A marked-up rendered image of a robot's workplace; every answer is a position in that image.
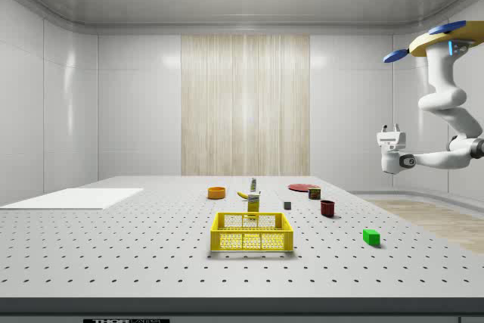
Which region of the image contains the red plate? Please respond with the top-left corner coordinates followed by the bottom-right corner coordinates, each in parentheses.
top-left (287, 183), bottom-right (322, 194)

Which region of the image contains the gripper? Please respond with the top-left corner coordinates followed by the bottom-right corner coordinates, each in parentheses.
top-left (375, 123), bottom-right (408, 151)

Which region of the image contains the yellow carton box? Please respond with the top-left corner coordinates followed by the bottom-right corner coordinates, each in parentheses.
top-left (247, 192), bottom-right (262, 214)

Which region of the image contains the green block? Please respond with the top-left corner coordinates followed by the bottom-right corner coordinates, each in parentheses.
top-left (362, 228), bottom-right (381, 247)

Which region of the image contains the white board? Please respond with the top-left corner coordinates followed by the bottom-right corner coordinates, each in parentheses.
top-left (0, 188), bottom-right (145, 211)

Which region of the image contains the yellow basket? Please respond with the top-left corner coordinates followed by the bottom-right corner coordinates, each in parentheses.
top-left (209, 211), bottom-right (296, 254)

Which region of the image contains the dark red mug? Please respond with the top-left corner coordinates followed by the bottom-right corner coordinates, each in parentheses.
top-left (319, 199), bottom-right (337, 219)

